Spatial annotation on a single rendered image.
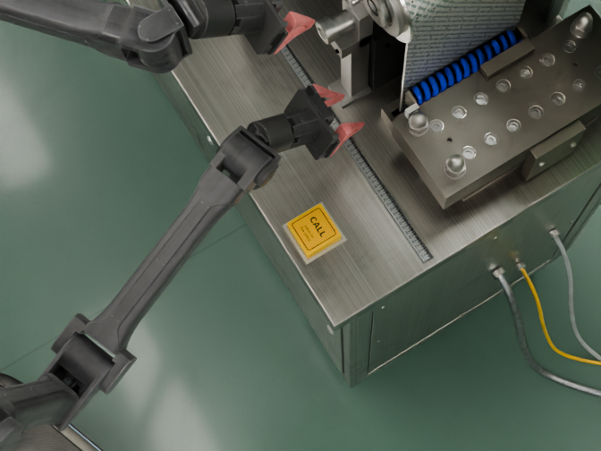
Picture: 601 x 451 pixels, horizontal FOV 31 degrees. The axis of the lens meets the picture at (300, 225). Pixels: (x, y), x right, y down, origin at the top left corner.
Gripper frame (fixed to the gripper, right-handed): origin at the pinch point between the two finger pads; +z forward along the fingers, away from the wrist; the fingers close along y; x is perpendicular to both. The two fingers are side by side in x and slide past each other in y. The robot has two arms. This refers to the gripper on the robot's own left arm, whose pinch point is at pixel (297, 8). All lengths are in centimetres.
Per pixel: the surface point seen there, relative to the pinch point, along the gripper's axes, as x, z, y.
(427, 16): 4.9, 18.5, 7.5
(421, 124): -13.1, 27.3, 15.3
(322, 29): -8.1, 12.8, -1.9
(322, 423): -117, 69, 35
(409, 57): -5.1, 23.5, 7.5
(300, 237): -39.9, 17.2, 17.3
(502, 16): 2.6, 41.1, 7.3
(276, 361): -118, 68, 16
